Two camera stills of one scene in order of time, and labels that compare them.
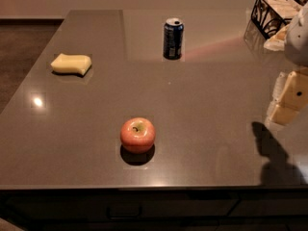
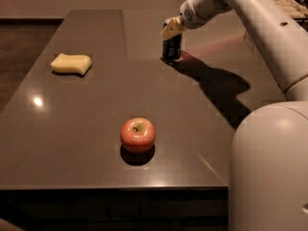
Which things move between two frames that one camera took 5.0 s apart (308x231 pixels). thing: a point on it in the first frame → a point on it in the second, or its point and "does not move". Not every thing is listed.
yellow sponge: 64,64 does not move
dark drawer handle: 108,212 does not move
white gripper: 297,41 → 190,16
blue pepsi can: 173,38 does not move
